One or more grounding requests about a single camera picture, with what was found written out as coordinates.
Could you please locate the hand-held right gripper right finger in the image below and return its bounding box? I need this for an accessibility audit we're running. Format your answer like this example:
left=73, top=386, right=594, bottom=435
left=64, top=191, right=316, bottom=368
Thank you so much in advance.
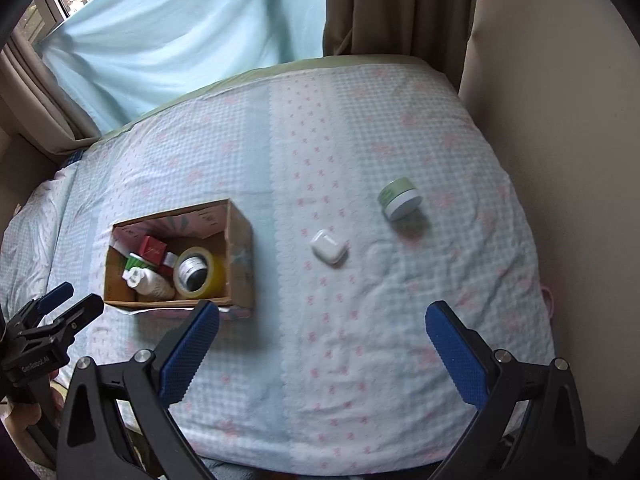
left=424, top=301, right=588, bottom=480

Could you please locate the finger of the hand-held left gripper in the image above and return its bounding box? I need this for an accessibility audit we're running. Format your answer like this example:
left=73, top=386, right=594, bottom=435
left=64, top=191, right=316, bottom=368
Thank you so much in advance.
left=52, top=294, right=105, bottom=343
left=22, top=281, right=75, bottom=321

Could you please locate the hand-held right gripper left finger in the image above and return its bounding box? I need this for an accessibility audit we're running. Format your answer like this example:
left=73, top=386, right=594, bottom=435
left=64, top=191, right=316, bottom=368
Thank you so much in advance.
left=56, top=299, right=221, bottom=480

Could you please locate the white plastic bottle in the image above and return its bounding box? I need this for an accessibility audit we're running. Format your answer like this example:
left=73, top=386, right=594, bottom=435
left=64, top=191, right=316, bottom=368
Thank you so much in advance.
left=122, top=266, right=177, bottom=302

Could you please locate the clear tape roll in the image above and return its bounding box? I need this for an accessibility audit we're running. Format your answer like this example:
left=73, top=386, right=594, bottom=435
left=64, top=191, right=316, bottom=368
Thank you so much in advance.
left=172, top=246, right=226, bottom=298

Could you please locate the small red carton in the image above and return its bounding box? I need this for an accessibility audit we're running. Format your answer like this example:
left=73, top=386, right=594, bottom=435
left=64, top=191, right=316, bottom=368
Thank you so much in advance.
left=137, top=235, right=168, bottom=267

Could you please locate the cardboard box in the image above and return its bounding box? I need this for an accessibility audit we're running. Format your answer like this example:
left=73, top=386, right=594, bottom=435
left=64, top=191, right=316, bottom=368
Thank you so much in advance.
left=102, top=198, right=255, bottom=318

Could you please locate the white earbud case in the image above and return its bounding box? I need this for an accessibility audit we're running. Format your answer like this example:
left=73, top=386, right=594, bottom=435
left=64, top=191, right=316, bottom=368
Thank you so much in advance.
left=310, top=229, right=348, bottom=264

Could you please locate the green cream jar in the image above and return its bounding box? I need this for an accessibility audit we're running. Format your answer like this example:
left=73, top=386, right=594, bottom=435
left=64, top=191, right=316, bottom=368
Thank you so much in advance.
left=377, top=176, right=422, bottom=222

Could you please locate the person's left hand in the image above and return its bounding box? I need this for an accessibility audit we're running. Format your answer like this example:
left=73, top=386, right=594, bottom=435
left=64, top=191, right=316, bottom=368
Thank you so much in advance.
left=0, top=402, right=43, bottom=448

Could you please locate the pale floral quilt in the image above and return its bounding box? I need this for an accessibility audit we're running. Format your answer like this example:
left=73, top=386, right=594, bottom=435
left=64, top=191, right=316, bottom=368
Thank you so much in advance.
left=0, top=165, right=76, bottom=306

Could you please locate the light blue hanging cloth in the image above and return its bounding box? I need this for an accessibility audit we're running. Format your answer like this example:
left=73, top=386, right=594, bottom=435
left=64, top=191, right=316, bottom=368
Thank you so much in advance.
left=40, top=0, right=328, bottom=133

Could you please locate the grey window frame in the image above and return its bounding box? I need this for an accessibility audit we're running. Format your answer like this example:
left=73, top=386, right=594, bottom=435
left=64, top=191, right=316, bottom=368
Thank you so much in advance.
left=20, top=0, right=151, bottom=46

